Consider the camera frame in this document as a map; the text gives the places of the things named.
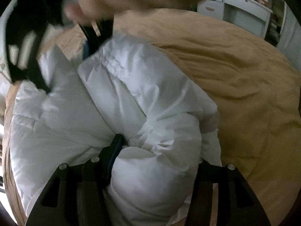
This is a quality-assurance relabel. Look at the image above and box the white puffer jacket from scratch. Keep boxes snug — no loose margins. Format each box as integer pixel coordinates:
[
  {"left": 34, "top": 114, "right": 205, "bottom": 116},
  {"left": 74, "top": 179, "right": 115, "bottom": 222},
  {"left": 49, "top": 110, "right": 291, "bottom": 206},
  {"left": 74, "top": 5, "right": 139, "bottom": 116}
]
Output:
[{"left": 10, "top": 34, "right": 221, "bottom": 225}]

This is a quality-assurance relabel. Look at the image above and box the tan bed cover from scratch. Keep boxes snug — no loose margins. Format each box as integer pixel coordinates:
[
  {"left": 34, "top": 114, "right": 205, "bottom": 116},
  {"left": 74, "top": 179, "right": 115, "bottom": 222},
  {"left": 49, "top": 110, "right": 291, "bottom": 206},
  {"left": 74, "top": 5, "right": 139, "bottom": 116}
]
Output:
[{"left": 3, "top": 8, "right": 301, "bottom": 226}]

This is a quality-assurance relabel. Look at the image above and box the white shelf unit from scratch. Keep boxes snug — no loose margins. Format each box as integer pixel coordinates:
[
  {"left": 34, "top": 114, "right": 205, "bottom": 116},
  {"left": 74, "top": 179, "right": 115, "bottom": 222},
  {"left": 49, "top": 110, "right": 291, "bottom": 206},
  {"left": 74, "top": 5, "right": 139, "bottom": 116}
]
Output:
[{"left": 197, "top": 0, "right": 301, "bottom": 59}]

